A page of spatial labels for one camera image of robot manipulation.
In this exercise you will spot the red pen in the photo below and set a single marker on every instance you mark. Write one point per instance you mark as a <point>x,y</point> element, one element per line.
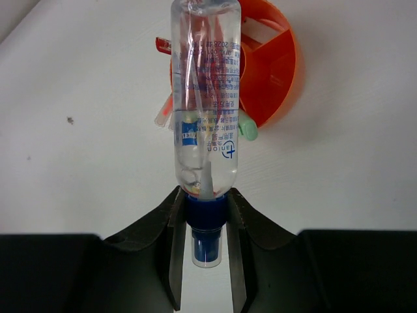
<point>163,45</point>

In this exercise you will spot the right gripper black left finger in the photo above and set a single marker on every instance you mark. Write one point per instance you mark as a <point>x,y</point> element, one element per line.
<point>144,261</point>

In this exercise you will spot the orange round container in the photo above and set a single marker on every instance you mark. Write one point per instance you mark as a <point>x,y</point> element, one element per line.
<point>269,61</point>

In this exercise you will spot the grey green marker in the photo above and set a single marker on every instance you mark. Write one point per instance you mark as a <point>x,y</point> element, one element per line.
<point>247,127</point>

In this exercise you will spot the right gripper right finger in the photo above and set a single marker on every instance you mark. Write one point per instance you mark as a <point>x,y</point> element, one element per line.
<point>261,257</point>

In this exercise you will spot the pink highlighter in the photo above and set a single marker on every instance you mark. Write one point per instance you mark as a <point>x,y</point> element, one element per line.
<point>165,115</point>

